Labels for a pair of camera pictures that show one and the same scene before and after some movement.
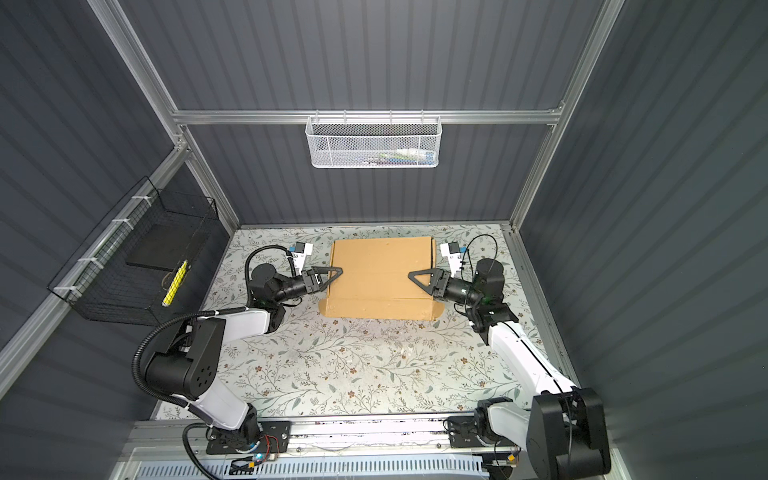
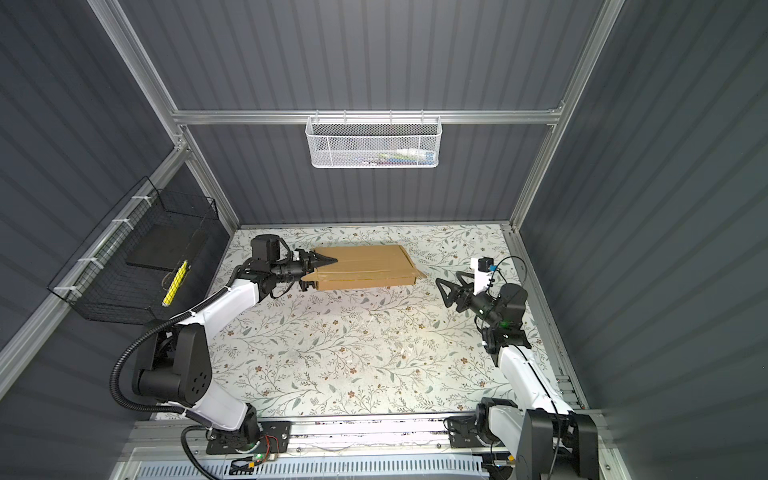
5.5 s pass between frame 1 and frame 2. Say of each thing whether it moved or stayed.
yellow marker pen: stayed
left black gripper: moved
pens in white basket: stayed
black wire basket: stayed
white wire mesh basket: stayed
